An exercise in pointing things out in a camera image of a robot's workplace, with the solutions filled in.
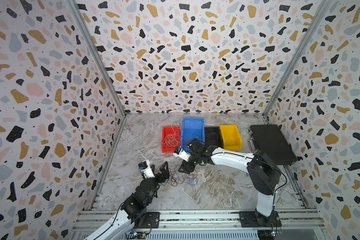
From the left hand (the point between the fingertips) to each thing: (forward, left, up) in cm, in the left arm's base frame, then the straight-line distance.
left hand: (163, 164), depth 80 cm
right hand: (+2, -10, -6) cm, 12 cm away
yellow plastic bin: (+24, -44, -12) cm, 52 cm away
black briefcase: (+22, -70, -10) cm, 74 cm away
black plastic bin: (+27, -31, -12) cm, 43 cm away
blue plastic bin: (+35, -17, -13) cm, 41 cm away
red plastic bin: (+29, +2, -6) cm, 29 cm away
